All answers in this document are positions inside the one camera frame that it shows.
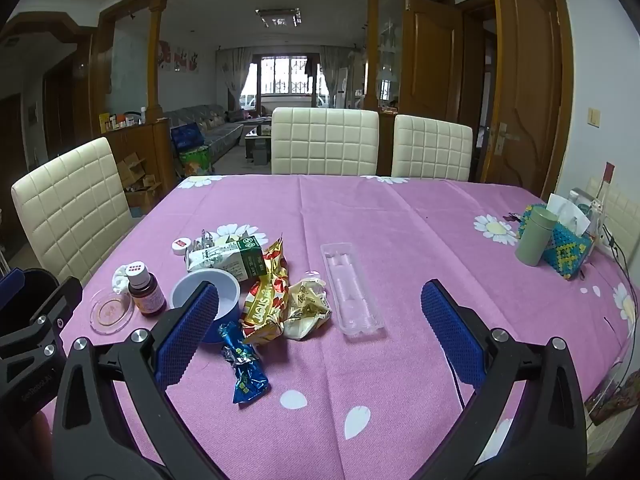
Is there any black trash bin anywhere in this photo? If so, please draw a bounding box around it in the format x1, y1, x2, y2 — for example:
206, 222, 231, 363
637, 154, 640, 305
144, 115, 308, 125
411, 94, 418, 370
20, 267, 68, 311

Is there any row of small bottles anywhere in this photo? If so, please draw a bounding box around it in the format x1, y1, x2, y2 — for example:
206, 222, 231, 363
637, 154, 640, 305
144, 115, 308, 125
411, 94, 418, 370
98, 110, 151, 131

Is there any cardboard box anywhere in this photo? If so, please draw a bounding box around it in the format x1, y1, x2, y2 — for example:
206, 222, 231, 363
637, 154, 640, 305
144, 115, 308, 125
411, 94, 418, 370
116, 154, 147, 186
125, 180, 163, 213

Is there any blue bag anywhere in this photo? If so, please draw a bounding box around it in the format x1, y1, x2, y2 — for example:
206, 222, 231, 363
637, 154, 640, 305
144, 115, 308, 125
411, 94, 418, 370
171, 124, 203, 151

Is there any brown medicine bottle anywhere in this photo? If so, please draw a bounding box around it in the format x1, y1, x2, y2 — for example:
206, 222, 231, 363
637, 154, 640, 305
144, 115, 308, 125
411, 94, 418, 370
126, 260, 167, 317

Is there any blue and white bowl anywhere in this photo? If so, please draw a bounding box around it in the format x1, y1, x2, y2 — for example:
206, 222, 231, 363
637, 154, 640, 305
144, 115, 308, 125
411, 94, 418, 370
170, 268, 241, 346

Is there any grey sofa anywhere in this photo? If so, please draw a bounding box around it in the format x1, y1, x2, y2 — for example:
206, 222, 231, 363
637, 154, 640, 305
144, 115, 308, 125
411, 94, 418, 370
164, 104, 246, 161

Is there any white standing air conditioner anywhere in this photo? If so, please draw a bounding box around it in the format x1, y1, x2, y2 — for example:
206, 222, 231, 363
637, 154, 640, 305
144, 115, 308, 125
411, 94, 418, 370
336, 67, 351, 108

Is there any green and white milk carton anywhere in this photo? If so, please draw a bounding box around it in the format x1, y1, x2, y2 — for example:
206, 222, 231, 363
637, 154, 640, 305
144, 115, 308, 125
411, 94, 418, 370
186, 235, 273, 282

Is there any clear round lid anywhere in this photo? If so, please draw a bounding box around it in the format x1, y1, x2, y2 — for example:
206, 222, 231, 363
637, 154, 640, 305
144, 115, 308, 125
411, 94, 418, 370
90, 287, 136, 336

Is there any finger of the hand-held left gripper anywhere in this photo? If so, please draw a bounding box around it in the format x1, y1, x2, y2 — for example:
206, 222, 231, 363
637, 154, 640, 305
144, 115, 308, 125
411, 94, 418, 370
0, 276, 84, 361
0, 269, 26, 307

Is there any gold and red snack wrapper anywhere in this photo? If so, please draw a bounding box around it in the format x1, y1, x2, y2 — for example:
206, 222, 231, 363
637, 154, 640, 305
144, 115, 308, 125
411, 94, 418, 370
241, 234, 290, 345

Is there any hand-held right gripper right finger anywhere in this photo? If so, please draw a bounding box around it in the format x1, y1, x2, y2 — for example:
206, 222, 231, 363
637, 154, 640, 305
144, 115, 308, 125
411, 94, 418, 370
420, 280, 588, 480

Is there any clear plastic tray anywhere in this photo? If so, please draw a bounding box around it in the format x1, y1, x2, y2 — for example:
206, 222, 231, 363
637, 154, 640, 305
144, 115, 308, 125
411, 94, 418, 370
320, 242, 385, 336

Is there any red wall decoration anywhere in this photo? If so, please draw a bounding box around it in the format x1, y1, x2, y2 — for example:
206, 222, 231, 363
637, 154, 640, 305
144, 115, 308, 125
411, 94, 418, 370
159, 42, 201, 73

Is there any white tissue sheet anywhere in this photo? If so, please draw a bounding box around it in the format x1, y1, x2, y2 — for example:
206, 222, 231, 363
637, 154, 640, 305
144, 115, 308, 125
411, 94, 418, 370
546, 193, 590, 235

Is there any barred window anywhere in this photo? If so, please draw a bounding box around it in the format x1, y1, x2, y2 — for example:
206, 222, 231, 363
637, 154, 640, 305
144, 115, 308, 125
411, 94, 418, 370
255, 55, 321, 96

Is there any cream quilted dining chair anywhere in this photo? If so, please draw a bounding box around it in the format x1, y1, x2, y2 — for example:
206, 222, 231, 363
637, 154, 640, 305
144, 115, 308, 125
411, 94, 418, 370
11, 136, 135, 286
391, 114, 474, 182
270, 107, 380, 177

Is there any blue foil wrapper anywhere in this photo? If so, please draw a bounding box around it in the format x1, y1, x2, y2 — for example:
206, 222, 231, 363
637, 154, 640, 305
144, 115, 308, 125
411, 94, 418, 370
218, 321, 271, 405

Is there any wooden cabinet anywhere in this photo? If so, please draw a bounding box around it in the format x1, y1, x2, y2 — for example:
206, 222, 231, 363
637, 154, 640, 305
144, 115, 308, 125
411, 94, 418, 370
97, 120, 173, 191

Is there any large wooden door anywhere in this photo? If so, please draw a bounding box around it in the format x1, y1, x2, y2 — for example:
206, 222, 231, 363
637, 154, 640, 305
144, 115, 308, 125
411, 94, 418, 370
480, 0, 573, 201

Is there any green bag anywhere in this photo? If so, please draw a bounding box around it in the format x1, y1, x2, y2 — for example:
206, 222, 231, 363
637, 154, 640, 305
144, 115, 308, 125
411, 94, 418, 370
179, 145, 211, 176

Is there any crumpled white tissue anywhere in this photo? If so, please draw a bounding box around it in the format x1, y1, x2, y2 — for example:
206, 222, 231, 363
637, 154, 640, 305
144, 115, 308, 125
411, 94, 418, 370
112, 265, 133, 297

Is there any coffee table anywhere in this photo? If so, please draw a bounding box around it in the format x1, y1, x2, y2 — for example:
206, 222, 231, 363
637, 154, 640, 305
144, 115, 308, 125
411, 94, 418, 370
244, 117, 273, 165

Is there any sheer curtain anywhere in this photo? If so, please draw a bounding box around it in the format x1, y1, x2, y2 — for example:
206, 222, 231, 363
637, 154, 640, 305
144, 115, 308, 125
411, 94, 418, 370
320, 45, 351, 106
217, 47, 256, 108

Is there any dark floral cloth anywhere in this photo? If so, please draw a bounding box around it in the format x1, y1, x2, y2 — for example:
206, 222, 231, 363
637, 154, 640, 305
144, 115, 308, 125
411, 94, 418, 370
585, 375, 640, 426

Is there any clear plastic holder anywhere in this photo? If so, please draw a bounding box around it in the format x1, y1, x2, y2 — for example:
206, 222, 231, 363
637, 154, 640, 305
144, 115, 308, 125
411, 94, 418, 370
567, 187, 608, 238

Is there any pink floral tablecloth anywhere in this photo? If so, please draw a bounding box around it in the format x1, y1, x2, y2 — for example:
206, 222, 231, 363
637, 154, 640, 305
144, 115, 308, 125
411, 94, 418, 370
37, 174, 638, 480

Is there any open wooden door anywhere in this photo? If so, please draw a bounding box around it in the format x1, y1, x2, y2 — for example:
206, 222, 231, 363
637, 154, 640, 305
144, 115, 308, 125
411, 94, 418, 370
402, 0, 463, 123

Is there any blue beaded tissue box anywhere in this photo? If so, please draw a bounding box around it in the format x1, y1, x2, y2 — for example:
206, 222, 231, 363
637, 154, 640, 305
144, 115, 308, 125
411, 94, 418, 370
517, 202, 596, 281

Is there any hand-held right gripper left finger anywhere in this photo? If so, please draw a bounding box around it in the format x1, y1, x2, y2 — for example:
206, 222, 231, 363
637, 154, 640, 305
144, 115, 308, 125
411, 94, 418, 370
52, 280, 223, 480

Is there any cream crumpled wrapper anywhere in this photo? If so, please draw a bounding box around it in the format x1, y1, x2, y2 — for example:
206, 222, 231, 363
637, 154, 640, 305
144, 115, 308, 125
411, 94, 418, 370
282, 277, 333, 342

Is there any ceiling lamp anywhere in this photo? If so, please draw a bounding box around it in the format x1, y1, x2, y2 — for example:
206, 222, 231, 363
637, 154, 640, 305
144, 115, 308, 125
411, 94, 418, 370
255, 7, 302, 28

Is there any green thermos cup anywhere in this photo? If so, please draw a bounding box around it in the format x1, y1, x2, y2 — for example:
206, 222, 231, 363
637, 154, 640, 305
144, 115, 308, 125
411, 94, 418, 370
515, 206, 560, 266

